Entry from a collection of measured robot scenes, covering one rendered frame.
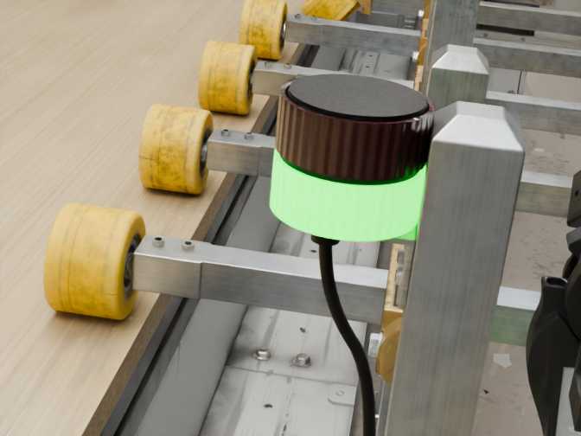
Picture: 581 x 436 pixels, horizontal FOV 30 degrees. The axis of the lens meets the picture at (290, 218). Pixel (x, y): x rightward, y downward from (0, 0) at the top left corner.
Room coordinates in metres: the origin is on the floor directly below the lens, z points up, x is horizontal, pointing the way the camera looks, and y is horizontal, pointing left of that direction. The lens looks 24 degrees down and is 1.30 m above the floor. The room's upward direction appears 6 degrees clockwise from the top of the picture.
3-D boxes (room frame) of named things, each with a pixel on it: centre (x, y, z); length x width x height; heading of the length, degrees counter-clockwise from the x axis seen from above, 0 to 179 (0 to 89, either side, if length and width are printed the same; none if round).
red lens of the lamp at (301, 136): (0.40, -0.02, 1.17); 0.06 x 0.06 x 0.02
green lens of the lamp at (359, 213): (0.40, -0.02, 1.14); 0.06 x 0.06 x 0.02
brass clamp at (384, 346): (0.67, -0.10, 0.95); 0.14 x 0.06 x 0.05; 174
